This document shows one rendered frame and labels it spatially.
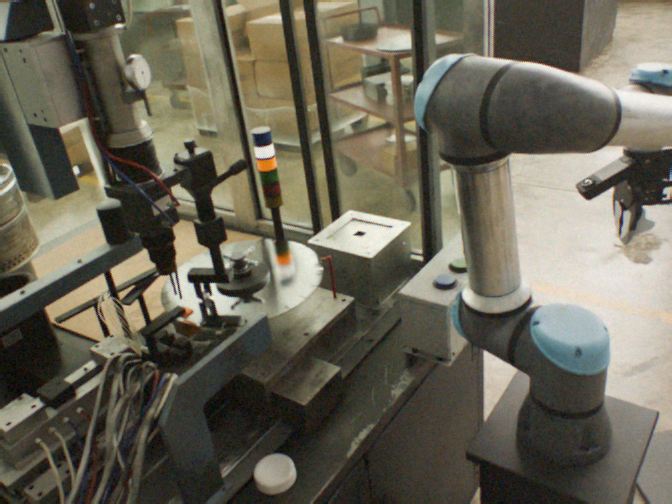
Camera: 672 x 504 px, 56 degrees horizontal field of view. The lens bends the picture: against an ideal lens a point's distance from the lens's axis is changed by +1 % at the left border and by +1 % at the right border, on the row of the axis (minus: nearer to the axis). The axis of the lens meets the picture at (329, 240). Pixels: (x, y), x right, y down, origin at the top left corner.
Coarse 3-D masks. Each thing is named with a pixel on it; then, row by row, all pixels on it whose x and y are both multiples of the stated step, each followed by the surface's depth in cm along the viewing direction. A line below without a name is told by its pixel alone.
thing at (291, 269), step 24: (264, 240) 140; (192, 264) 134; (288, 264) 129; (312, 264) 128; (168, 288) 127; (192, 288) 126; (216, 288) 125; (264, 288) 122; (288, 288) 121; (312, 288) 120; (216, 312) 117; (240, 312) 116; (264, 312) 115
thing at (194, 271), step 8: (216, 248) 114; (216, 256) 115; (216, 264) 115; (224, 264) 116; (192, 272) 118; (200, 272) 118; (208, 272) 117; (216, 272) 116; (224, 272) 117; (232, 272) 118; (192, 280) 118; (200, 280) 118; (208, 280) 117; (216, 280) 117; (224, 280) 117; (200, 288) 119; (208, 288) 120; (200, 296) 120
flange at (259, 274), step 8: (264, 264) 129; (240, 272) 124; (248, 272) 124; (256, 272) 126; (264, 272) 126; (232, 280) 124; (240, 280) 124; (248, 280) 124; (256, 280) 123; (264, 280) 124; (224, 288) 122; (232, 288) 122; (240, 288) 122; (248, 288) 122
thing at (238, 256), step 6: (252, 246) 128; (240, 252) 125; (246, 252) 126; (228, 258) 126; (234, 258) 123; (240, 258) 123; (228, 264) 122; (234, 264) 123; (240, 264) 124; (246, 264) 125; (252, 264) 122; (240, 270) 124
